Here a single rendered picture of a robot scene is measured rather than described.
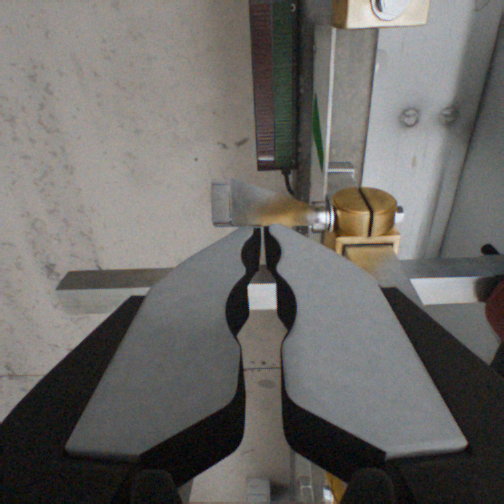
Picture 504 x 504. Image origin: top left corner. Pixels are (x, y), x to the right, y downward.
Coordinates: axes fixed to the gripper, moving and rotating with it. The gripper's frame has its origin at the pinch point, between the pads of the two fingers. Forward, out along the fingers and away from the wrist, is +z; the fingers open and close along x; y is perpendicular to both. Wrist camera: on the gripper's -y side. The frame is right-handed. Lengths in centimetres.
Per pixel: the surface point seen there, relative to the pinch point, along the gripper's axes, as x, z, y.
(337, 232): 5.6, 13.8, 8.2
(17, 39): -66, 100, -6
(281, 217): 0.8, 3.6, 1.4
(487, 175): 27.8, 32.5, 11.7
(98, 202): -57, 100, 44
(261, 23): 0.3, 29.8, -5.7
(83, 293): -16.5, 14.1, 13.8
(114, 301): -13.9, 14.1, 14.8
